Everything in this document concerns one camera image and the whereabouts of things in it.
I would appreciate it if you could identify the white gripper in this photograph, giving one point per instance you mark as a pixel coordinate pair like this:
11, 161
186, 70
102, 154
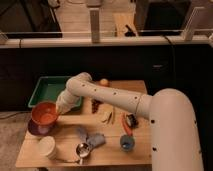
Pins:
65, 102

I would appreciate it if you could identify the orange bowl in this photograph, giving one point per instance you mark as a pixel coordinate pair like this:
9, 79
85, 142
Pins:
44, 113

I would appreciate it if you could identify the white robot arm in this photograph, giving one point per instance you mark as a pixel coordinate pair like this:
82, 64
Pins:
175, 144

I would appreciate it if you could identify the green plastic tray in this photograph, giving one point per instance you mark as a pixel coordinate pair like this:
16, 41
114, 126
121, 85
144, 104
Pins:
47, 89

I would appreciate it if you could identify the purple bowl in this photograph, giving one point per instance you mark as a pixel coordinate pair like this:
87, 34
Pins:
35, 129

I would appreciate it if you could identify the orange fruit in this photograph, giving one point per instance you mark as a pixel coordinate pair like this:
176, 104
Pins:
104, 82

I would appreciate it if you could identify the white cup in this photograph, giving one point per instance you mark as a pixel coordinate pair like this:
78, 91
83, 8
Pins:
47, 147

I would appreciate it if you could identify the blue grey cloth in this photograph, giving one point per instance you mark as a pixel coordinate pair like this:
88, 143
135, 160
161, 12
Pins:
93, 140

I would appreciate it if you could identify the metal ladle spoon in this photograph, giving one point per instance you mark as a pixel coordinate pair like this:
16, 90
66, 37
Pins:
83, 151

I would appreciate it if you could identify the orange carrot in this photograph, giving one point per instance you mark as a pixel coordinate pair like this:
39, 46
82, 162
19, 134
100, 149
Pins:
126, 127

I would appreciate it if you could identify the small blue cup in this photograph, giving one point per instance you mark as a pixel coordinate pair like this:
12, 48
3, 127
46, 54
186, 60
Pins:
127, 143

